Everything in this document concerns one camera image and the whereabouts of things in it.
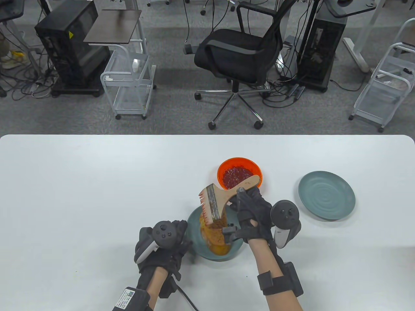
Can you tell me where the person's left hand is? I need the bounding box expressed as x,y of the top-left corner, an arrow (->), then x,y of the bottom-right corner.
134,220 -> 194,290

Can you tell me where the person's right hand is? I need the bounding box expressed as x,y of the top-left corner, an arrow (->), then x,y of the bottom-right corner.
222,186 -> 274,245

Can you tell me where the wooden brush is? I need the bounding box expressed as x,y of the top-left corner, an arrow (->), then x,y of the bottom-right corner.
198,175 -> 262,225

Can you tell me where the teal round plate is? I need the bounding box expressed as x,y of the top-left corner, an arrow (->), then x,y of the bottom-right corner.
298,171 -> 356,222
187,205 -> 243,261

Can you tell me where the toasted bread slice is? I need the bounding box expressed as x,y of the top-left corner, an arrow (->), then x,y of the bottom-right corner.
198,211 -> 232,255

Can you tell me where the person's left forearm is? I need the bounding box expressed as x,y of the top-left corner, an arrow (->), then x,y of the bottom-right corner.
148,267 -> 172,311

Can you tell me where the person's right forearm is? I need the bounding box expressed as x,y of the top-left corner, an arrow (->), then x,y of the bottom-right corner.
248,239 -> 303,311

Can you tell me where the black and white handheld controller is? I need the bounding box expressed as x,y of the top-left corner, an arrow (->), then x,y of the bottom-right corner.
270,200 -> 302,249
135,221 -> 183,264

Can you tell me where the orange plastic bowl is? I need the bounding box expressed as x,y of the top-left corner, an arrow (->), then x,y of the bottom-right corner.
217,157 -> 262,195

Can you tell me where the black power strip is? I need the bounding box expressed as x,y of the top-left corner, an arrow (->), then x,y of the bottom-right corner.
285,85 -> 306,98

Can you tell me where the black office chair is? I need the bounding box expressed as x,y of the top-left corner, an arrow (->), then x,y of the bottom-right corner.
194,0 -> 299,131

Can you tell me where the black computer tower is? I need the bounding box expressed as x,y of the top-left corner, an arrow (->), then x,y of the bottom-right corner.
34,1 -> 111,98
297,8 -> 348,93

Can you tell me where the white desk leg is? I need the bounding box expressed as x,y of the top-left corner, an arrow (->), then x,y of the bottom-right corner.
343,0 -> 386,73

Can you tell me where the dark grey desk top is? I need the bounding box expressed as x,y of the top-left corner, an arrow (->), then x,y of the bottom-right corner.
0,0 -> 25,23
324,0 -> 378,18

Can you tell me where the small brown side table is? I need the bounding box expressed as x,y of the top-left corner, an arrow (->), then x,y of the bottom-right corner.
83,9 -> 142,44

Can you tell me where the black cable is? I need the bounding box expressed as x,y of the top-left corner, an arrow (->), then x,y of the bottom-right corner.
175,285 -> 198,311

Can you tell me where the white wire cart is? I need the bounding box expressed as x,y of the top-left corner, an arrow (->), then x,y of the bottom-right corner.
349,18 -> 415,132
100,44 -> 157,120

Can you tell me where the tangle of floor cables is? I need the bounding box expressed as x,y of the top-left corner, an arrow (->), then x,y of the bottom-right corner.
0,62 -> 59,101

